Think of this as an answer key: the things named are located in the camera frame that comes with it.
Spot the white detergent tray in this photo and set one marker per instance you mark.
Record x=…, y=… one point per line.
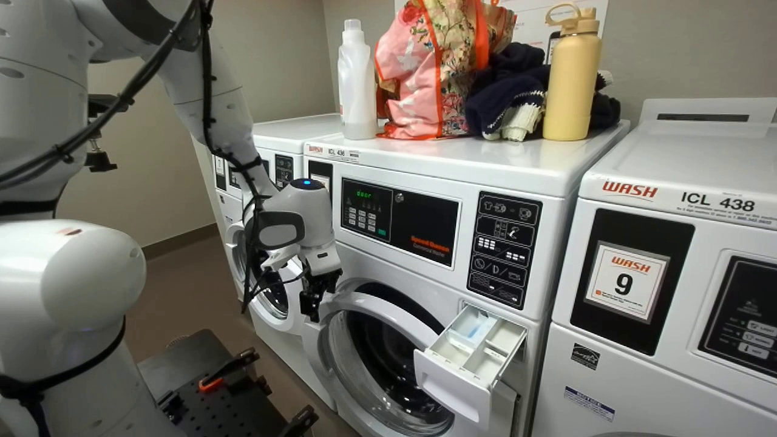
x=461, y=364

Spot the black cart platform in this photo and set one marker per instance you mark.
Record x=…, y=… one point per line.
x=183, y=364

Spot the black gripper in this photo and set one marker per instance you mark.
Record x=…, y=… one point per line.
x=318, y=283

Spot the white washer with closed door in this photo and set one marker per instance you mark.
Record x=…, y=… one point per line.
x=281, y=133

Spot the white detergent bottle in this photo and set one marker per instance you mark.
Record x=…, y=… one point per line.
x=358, y=80

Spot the pink orange laundry bag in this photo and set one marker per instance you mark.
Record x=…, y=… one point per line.
x=416, y=73

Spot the black perforated board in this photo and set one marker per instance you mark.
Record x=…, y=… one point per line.
x=225, y=415

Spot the white washer with open tray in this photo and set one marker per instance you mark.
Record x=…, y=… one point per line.
x=420, y=170

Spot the yellow water bottle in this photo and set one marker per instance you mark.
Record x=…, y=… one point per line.
x=570, y=80

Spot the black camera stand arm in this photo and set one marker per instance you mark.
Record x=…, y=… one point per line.
x=99, y=160

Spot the white number nine sticker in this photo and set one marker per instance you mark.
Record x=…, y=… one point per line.
x=626, y=283

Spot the white rolled cloth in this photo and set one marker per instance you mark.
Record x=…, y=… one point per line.
x=522, y=122

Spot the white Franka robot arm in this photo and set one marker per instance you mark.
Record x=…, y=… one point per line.
x=64, y=283

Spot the dark navy clothes pile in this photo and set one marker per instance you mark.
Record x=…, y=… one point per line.
x=506, y=75

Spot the white washer labelled ICL 438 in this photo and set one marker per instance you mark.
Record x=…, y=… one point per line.
x=645, y=380

